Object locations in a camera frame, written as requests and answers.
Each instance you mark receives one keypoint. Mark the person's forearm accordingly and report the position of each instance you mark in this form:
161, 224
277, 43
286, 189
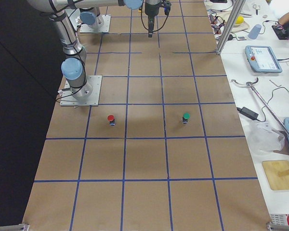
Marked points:
284, 19

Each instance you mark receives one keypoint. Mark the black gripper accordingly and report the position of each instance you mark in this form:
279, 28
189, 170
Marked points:
150, 10

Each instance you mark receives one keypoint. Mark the yellow round object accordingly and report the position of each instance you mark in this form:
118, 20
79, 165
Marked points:
239, 20

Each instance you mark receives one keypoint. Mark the grey blue cup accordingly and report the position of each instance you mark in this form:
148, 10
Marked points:
254, 32

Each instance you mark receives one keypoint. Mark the red push button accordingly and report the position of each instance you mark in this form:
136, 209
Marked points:
111, 120

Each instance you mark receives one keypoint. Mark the green push button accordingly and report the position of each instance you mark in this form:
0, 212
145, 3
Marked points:
185, 118

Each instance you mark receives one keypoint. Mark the clear plastic bag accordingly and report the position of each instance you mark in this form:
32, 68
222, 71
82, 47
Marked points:
263, 137

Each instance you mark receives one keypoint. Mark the black power adapter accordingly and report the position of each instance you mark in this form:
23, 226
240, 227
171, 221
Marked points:
248, 113

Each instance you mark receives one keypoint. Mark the aluminium frame post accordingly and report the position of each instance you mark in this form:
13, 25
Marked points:
234, 14

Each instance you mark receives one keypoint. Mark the metal grabber stick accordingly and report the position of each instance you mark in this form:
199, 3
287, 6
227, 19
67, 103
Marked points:
251, 85

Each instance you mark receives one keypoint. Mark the wooden cutting board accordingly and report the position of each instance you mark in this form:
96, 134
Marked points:
277, 173

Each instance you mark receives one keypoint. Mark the white plate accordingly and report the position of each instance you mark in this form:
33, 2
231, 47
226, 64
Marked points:
239, 27

